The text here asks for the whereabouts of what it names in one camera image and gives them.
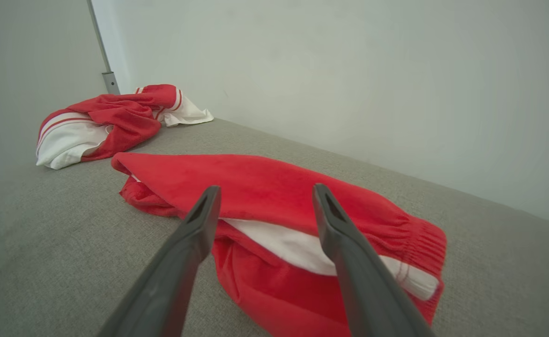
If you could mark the grey fabric sofa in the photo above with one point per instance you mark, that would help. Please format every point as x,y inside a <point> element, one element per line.
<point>490,271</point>

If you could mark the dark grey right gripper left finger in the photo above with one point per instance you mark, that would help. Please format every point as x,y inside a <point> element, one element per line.
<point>171,281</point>

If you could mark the red Bulls 23 jersey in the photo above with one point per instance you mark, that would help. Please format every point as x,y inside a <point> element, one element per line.
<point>124,121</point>

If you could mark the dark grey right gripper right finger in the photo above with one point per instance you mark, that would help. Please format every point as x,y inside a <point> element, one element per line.
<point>373,290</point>

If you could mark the grey metal pole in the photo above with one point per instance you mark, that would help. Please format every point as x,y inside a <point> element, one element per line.
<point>110,82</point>

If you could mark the red shorts with white stripe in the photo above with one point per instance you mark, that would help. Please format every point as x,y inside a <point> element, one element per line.
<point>265,187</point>

